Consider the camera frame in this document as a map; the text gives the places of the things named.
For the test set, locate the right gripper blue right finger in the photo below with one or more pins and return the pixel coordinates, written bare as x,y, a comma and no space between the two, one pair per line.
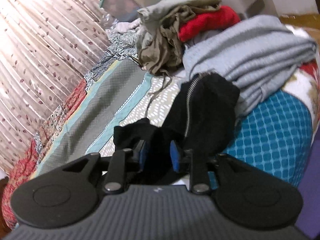
195,165

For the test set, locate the black pants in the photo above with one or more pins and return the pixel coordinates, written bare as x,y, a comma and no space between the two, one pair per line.
201,118

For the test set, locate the patterned bedspread with text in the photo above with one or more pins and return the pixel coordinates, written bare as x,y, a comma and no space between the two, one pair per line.
275,137

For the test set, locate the leaf print beige curtain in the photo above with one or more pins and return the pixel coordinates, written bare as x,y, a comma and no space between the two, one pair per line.
47,46

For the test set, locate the folded grey blue blanket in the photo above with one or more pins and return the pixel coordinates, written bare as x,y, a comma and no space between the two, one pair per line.
258,55

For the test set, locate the olive green garment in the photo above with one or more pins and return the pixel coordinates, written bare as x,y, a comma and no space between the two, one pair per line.
158,46

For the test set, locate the red floral quilt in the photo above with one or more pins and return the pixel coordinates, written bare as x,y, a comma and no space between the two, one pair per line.
39,147

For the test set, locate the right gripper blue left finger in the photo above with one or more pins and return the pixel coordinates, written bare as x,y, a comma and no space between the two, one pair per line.
120,164

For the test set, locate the red garment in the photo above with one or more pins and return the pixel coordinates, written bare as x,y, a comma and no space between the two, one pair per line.
221,19

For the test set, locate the black white paisley cloth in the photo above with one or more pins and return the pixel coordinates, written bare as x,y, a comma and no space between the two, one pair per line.
122,47

